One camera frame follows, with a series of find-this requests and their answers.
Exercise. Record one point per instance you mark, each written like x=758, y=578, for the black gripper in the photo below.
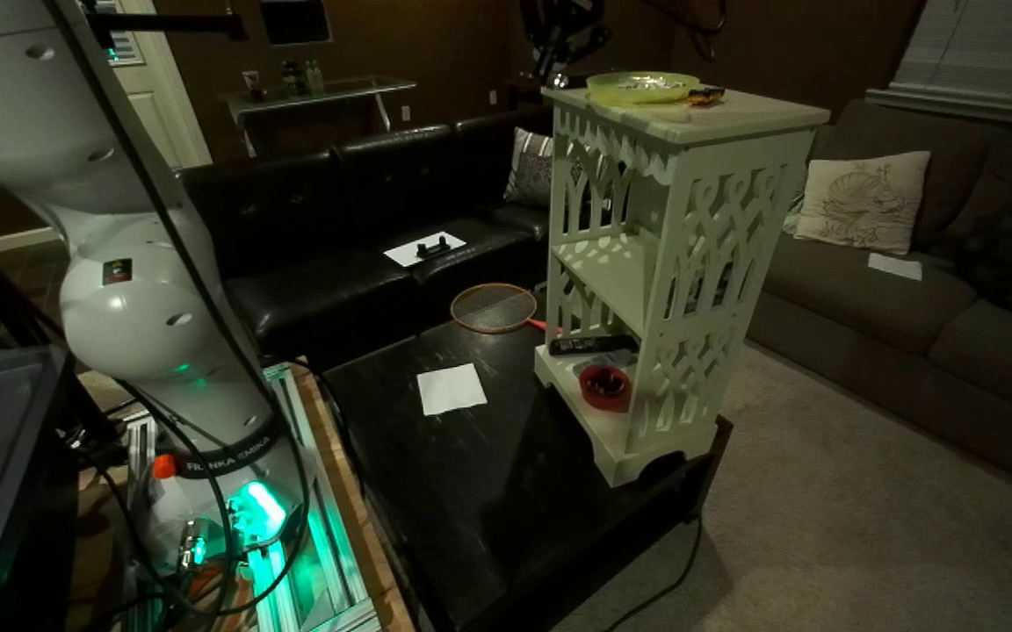
x=567, y=23

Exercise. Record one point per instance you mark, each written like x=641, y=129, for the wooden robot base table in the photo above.
x=344, y=528

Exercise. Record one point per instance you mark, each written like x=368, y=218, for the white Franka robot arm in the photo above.
x=143, y=303

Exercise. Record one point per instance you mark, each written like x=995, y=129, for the white lattice shelf unit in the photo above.
x=694, y=211

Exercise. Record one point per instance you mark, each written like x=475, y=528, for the light green plate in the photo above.
x=646, y=87

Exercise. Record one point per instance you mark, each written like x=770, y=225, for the grey patterned pillow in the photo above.
x=530, y=170

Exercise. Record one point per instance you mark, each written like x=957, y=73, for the small red-brown object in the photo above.
x=707, y=97

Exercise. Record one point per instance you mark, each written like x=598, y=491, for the white console table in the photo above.
x=317, y=97

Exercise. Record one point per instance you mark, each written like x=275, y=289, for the white paper with black items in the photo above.
x=406, y=253

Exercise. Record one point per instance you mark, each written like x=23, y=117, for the black leather sofa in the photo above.
x=317, y=221

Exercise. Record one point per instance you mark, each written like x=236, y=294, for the cream patterned pillow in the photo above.
x=864, y=202

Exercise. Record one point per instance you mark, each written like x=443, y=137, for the red bowl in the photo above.
x=603, y=389

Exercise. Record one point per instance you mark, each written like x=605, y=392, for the square white paper napkin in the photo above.
x=451, y=389

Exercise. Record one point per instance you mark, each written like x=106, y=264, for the small white paper sheet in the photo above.
x=894, y=268

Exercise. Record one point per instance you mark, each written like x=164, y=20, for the white panel door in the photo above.
x=166, y=106

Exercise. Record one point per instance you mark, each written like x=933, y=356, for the white window blinds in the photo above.
x=986, y=59

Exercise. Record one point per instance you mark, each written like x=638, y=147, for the black coffee table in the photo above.
x=473, y=492

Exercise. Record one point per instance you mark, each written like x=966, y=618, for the grey fabric sofa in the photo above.
x=952, y=337

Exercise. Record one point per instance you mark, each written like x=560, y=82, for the bottle with orange cap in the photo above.
x=172, y=495

